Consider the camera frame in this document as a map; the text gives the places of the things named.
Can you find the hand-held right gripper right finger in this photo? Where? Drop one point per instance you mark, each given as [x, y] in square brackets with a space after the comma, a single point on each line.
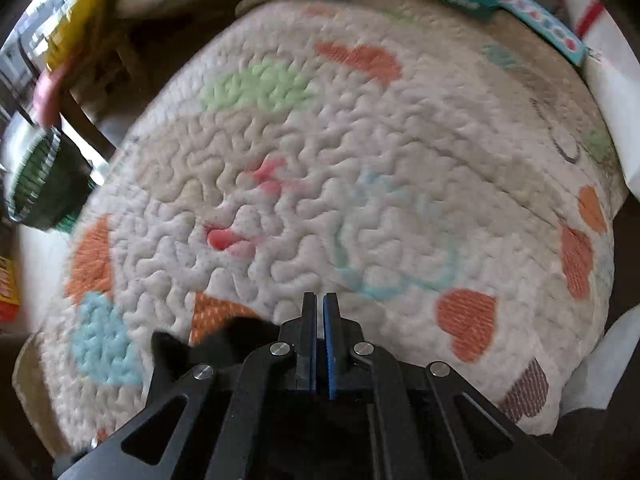
[330, 350]

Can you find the white cloth with red mark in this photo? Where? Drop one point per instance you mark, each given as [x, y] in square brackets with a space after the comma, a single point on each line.
[607, 60]

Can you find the green woven basket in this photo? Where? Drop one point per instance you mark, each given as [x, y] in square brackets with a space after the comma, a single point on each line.
[47, 185]

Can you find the dark wooden chair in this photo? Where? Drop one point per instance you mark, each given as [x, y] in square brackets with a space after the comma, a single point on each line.
[100, 80]

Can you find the plain white cloth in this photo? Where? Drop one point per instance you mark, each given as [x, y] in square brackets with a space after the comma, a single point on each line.
[615, 355]

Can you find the quilted heart print blanket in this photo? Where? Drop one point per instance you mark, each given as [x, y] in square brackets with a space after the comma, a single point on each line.
[350, 160]

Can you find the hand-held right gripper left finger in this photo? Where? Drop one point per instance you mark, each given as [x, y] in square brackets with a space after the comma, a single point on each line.
[310, 345]

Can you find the yellow bag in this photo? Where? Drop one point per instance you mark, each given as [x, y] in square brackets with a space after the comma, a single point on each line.
[82, 15]

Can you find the red and yellow box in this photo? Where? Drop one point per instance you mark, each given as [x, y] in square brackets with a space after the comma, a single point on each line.
[7, 290]

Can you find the pink object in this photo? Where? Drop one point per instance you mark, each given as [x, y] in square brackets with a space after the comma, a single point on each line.
[47, 95]

